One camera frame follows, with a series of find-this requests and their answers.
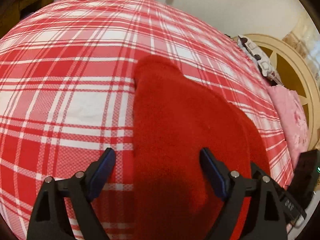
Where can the red knit sweater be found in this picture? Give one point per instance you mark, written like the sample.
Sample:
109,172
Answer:
173,119

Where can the pink blanket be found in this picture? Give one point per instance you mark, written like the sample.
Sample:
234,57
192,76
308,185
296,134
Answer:
292,119

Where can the red plaid bed sheet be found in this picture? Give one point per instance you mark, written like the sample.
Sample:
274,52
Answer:
67,94

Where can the beige wooden headboard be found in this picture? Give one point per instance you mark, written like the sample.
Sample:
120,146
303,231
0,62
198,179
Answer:
295,75

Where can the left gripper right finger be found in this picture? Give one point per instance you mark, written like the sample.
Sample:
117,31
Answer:
265,218

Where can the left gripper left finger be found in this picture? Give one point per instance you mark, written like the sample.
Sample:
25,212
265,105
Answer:
49,218

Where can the patterned white pillow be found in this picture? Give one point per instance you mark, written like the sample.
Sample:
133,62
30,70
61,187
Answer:
261,60

